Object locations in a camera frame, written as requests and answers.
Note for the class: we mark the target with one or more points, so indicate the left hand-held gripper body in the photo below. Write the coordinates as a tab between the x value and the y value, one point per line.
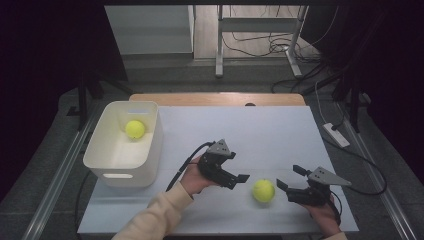
213	166

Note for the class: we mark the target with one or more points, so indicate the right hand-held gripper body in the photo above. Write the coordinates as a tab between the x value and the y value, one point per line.
313	196

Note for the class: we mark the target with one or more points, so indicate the yellow tennis ball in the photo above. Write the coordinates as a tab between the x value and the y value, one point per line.
263	190
135	129

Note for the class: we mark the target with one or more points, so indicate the white plastic bin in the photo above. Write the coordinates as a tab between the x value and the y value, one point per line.
116	156

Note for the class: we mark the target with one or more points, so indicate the person's right hand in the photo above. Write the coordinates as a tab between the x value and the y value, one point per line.
325	216

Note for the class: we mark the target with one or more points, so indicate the person's left hand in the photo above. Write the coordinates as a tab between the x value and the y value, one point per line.
193	180

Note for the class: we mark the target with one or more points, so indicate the white board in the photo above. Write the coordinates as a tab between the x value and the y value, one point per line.
266	133

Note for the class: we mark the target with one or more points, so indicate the white power strip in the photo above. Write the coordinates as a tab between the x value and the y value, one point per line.
336	135

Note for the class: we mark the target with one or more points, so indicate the black metal stand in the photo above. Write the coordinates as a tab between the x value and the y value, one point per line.
82	100
354	106

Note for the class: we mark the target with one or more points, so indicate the white cabinet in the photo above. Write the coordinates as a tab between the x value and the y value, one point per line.
150	30

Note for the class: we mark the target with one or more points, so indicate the metal floor rail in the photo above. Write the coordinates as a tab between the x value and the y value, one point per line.
395	213
56	180

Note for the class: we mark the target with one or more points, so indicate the white metal desk frame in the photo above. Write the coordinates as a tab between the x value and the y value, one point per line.
253	25

